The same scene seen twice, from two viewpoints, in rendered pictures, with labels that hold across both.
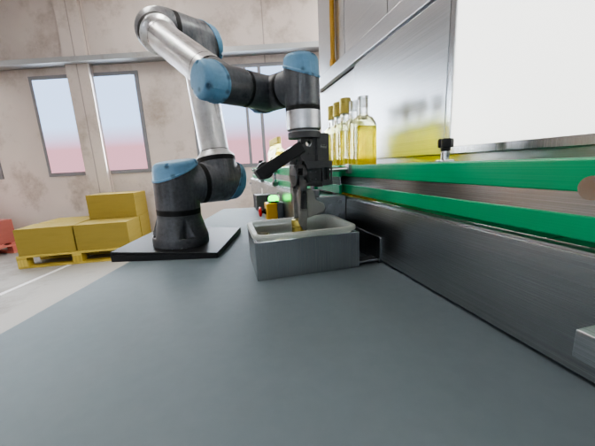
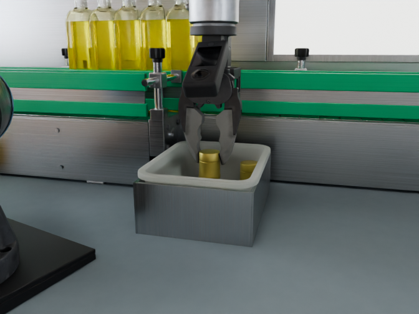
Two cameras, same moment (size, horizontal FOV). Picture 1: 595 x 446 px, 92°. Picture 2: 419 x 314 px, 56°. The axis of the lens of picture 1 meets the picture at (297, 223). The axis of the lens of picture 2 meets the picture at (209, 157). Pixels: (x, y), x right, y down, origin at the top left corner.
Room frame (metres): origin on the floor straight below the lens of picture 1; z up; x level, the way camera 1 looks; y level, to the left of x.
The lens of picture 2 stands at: (0.36, 0.54, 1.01)
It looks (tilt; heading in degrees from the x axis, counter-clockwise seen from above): 15 degrees down; 298
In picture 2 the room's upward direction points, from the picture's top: straight up
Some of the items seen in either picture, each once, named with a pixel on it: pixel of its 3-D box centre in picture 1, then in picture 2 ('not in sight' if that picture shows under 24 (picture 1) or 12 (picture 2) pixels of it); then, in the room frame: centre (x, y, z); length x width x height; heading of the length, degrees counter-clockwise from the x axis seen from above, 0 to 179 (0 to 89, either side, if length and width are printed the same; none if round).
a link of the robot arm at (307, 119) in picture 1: (303, 123); (211, 12); (0.65, -0.02, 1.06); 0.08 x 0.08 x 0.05
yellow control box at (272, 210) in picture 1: (273, 211); not in sight; (1.18, 0.10, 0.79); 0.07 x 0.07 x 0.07; 14
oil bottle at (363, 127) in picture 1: (363, 156); (182, 59); (0.81, -0.19, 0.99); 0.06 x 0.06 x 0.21; 15
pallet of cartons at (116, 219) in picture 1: (90, 225); not in sight; (3.48, 2.55, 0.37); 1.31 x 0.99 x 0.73; 88
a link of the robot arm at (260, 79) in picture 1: (264, 93); not in sight; (0.71, 0.06, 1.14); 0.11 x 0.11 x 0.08; 47
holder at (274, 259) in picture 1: (310, 243); (214, 182); (0.65, -0.03, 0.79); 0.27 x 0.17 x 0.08; 104
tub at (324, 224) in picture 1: (298, 241); (211, 182); (0.64, 0.00, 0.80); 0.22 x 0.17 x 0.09; 104
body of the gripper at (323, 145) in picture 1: (308, 160); (214, 66); (0.65, -0.03, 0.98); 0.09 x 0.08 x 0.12; 103
